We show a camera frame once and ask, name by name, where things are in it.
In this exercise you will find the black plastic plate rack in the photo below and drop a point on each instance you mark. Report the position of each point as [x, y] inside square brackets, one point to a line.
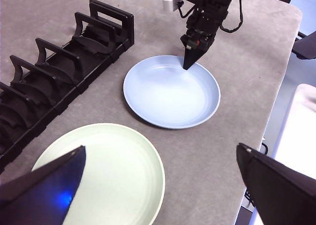
[129, 32]

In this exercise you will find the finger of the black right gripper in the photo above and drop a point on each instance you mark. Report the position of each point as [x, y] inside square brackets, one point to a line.
[193, 57]

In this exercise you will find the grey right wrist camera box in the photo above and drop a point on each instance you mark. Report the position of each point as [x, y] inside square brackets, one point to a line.
[170, 5]

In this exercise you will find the pale green round plate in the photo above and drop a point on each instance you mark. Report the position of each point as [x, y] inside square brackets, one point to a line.
[118, 173]

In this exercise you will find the blue round plate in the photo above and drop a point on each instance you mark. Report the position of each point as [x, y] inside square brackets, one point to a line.
[168, 99]

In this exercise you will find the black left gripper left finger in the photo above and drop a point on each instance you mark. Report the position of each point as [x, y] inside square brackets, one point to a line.
[37, 200]

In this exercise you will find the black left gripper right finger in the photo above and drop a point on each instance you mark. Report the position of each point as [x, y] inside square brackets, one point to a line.
[284, 195]

